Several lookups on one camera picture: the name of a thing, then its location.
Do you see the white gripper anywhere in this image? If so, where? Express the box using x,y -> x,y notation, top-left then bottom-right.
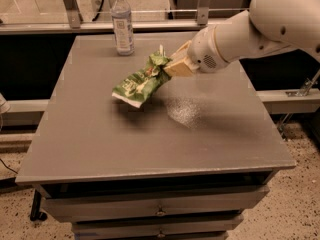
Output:
164,25 -> 229,77

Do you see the green jalapeno chip bag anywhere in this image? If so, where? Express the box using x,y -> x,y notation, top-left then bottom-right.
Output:
112,45 -> 171,108

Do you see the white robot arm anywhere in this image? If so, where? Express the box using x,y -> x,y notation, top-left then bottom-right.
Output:
165,0 -> 320,77

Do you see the clear plastic water bottle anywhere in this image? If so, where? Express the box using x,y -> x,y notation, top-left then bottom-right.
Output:
111,0 -> 134,56

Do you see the grey lower drawer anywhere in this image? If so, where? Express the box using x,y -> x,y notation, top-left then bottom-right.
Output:
72,213 -> 243,240

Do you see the grey drawer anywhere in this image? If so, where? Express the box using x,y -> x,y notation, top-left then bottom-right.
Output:
43,185 -> 269,222
72,213 -> 243,240

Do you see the grey top drawer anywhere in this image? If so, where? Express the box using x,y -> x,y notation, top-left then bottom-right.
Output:
43,185 -> 269,222

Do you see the black caster leg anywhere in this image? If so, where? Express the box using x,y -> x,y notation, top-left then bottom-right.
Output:
30,190 -> 47,222

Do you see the metal guard rail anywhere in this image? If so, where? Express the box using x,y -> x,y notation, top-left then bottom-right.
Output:
0,0 -> 234,36

